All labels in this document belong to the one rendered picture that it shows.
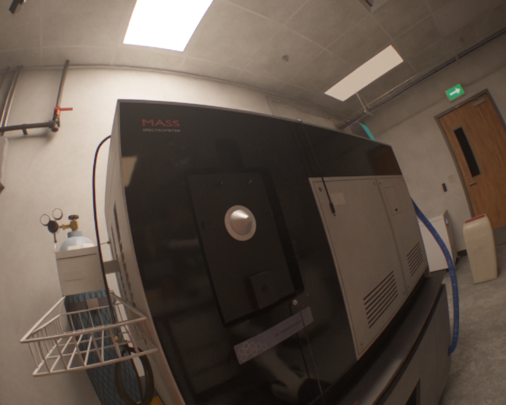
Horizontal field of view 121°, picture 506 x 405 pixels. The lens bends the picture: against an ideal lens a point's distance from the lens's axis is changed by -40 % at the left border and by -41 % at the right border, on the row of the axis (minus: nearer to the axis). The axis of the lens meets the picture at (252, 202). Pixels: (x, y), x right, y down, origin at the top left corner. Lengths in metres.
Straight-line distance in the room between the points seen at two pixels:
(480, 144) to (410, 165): 1.25
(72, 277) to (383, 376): 0.79
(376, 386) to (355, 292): 0.25
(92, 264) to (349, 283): 0.62
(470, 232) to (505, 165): 1.57
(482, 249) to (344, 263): 2.41
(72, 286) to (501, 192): 4.29
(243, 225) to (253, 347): 0.20
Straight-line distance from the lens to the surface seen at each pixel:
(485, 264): 2.94
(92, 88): 2.02
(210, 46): 2.17
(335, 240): 0.57
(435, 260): 3.57
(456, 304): 1.39
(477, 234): 2.84
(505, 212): 4.13
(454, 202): 4.06
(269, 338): 0.42
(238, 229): 0.39
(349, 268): 0.60
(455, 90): 4.18
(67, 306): 1.15
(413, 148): 4.15
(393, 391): 0.73
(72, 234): 1.20
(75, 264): 0.63
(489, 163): 4.06
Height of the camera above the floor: 1.16
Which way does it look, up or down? 11 degrees up
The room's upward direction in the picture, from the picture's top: 16 degrees counter-clockwise
